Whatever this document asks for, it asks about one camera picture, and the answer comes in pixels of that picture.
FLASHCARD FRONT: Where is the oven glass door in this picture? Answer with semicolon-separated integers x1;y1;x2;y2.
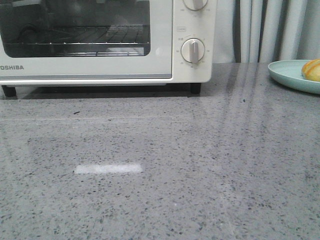
0;0;173;81

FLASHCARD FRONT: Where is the golden croissant bread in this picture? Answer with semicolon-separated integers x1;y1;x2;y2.
301;58;320;82

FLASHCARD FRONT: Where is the black right oven foot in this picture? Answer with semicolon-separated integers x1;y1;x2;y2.
190;83;202;95

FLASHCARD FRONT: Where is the black oven foot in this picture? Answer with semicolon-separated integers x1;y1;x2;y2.
1;85;17;98
190;83;202;95

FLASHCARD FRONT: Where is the white toaster oven body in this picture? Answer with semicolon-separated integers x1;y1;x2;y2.
0;0;217;86

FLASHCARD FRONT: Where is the black left oven foot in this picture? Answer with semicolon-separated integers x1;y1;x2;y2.
1;85;17;98

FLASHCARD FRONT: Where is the lower timer knob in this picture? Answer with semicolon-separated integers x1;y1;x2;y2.
181;38;205;64

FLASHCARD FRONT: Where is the upper temperature knob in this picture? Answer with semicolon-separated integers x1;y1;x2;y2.
183;0;208;11

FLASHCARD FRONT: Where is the teal round plate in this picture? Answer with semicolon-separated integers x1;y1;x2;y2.
267;59;320;95

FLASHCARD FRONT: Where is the grey curtain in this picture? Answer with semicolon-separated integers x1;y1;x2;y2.
213;0;320;63

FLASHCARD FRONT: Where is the wire oven rack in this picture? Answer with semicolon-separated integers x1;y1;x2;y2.
3;25;151;58

